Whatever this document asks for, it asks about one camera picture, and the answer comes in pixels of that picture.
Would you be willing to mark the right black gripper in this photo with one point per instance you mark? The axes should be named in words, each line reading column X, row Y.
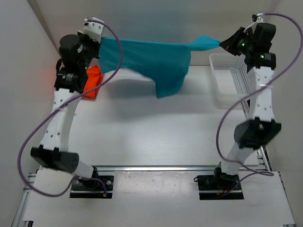
column 229, row 43

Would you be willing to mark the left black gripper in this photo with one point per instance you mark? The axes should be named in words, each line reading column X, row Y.
column 82, row 38

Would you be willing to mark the orange t shirt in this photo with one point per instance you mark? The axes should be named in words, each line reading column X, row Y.
column 95, row 78

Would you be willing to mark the teal t shirt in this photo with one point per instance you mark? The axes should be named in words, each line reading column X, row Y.
column 166, row 64

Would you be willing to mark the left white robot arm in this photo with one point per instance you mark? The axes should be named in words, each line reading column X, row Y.
column 53, row 151

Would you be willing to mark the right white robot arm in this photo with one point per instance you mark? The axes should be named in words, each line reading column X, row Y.
column 260, row 126

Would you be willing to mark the white plastic basket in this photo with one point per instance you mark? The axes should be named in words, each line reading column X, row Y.
column 230, row 80

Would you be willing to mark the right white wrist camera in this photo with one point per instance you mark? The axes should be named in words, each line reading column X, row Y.
column 256, row 18

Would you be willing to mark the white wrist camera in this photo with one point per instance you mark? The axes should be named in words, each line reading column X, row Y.
column 93, row 28
column 256, row 18

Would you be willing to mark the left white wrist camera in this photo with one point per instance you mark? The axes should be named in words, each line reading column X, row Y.
column 93, row 28

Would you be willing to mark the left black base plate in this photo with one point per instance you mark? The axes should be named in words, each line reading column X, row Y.
column 93, row 189

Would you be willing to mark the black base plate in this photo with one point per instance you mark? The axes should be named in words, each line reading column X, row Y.
column 93, row 189
column 211, row 188

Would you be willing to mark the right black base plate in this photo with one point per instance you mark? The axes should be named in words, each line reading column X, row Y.
column 211, row 188

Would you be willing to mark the aluminium frame rail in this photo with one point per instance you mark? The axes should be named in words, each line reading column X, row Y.
column 157, row 190

